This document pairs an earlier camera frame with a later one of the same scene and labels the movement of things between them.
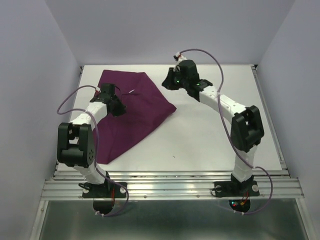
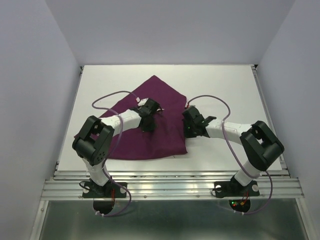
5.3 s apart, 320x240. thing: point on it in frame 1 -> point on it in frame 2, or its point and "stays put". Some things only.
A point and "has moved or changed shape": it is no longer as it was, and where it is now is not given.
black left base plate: (104, 195) stays put
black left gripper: (121, 110) -> (151, 127)
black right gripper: (167, 82) -> (188, 135)
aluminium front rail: (171, 184) stays put
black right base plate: (238, 193) stays put
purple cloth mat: (146, 106) has moved or changed shape
